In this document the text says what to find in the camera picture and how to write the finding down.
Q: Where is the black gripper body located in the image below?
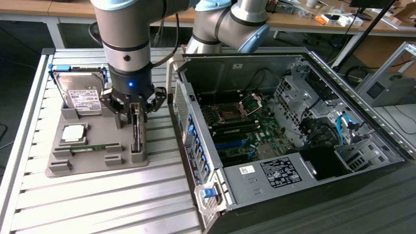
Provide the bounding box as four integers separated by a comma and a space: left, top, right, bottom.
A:
108, 63, 156, 104

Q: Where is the black graphics card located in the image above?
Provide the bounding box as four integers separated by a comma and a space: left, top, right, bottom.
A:
129, 103, 147, 155

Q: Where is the silver hard disk drive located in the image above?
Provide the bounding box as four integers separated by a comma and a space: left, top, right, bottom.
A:
53, 69, 108, 117

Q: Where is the grey parts rack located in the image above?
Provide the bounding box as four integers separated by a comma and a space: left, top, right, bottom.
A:
44, 97, 151, 178

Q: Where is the silver CPU chip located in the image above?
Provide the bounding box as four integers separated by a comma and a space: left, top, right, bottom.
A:
60, 125, 87, 143

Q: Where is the green RAM stick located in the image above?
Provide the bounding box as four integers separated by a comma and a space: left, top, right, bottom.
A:
69, 144, 108, 153

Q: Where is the blue disk caddy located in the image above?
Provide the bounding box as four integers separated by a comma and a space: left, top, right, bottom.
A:
48, 63, 108, 109

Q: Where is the CPU socket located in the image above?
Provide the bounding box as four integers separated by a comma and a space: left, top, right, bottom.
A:
217, 107, 248, 122

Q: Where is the blue expansion slot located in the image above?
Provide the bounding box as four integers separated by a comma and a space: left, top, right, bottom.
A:
213, 139, 247, 150

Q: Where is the metal socket cover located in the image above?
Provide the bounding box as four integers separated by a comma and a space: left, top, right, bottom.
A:
239, 94, 264, 115

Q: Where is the black expansion slot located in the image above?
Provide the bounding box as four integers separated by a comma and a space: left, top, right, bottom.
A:
219, 152, 253, 164

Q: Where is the green motherboard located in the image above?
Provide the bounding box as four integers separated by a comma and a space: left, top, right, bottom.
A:
197, 94, 293, 166

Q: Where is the tall metal drive cage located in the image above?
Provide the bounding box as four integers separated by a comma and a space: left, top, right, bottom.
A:
272, 60, 325, 117

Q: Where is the long wooden desk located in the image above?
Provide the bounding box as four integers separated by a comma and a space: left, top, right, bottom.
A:
0, 0, 196, 49

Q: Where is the grey power supply unit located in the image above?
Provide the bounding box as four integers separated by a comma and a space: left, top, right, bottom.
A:
223, 152, 317, 205

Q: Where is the metal electronics box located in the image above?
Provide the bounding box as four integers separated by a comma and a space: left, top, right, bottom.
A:
268, 1, 296, 14

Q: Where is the open black PC case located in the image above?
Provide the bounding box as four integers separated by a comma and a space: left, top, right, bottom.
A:
165, 46, 416, 234

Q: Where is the low metal disk bay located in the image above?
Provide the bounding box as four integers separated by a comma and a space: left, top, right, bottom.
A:
335, 140, 392, 173

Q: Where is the white small box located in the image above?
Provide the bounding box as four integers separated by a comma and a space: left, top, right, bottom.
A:
336, 16, 364, 27

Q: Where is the black slanted pole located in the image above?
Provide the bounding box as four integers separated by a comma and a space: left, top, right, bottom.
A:
331, 0, 400, 73

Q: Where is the grey control box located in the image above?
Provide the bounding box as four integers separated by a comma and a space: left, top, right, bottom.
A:
356, 72, 416, 108

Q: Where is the black monitor with stand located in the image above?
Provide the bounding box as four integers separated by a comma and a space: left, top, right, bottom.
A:
349, 0, 396, 21

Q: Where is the cluttered wooden desk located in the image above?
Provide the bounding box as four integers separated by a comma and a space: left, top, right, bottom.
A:
268, 0, 416, 71

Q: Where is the brown cardboard piece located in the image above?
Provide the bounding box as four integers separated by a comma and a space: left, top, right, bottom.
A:
392, 2, 416, 27

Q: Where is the black camera cable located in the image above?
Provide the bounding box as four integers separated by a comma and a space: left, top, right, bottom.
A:
151, 13, 183, 69

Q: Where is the black power wire bundle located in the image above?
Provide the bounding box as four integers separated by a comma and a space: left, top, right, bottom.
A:
297, 117, 339, 148

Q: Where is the blue SATA wire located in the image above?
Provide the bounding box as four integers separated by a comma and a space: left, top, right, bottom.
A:
336, 113, 353, 147

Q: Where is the aluminium profile frame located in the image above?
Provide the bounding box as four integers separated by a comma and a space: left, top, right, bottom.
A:
357, 41, 416, 86

